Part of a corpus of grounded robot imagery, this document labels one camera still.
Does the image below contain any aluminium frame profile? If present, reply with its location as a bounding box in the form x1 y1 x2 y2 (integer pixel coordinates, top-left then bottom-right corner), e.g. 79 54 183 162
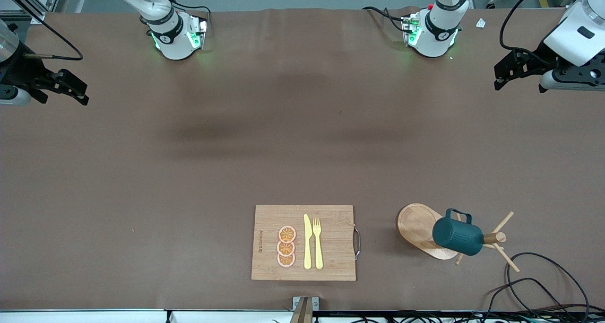
0 0 64 23

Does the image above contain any dark green ribbed mug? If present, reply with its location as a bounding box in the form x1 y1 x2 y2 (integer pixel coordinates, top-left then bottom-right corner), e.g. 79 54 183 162
432 208 484 256

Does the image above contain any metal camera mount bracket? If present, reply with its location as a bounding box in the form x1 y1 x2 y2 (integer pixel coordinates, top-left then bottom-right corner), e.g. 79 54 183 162
289 296 320 323

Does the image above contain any brown table cover mat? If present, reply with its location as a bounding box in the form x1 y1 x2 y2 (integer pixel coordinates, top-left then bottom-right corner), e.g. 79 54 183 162
0 6 605 313

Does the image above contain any black left base cable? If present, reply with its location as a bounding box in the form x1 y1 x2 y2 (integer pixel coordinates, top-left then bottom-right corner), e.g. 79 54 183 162
363 6 408 30

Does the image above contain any black base cable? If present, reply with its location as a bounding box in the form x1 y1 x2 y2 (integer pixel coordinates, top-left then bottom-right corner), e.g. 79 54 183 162
151 0 212 18
363 6 408 30

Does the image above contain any black looped floor cable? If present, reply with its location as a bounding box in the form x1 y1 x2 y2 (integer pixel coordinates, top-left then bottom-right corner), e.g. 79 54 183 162
482 278 577 323
506 252 591 323

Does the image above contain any yellow plastic fork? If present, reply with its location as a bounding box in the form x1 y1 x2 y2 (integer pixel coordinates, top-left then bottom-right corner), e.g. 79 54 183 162
312 218 324 270

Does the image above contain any bamboo cutting board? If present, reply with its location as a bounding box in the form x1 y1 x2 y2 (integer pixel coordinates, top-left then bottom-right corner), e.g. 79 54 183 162
251 205 362 282

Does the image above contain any wooden mug tree stand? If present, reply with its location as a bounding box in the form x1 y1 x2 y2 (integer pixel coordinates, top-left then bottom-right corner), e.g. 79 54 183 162
397 203 520 273

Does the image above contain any black right base cable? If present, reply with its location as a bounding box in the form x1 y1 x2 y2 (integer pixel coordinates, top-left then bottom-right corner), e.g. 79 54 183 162
151 0 212 18

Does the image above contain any yellow plastic knife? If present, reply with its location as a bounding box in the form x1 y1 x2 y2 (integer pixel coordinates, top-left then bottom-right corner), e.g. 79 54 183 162
303 214 313 270

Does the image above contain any white table edge strip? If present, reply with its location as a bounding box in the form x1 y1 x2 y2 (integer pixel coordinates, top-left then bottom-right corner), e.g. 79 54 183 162
0 309 294 323

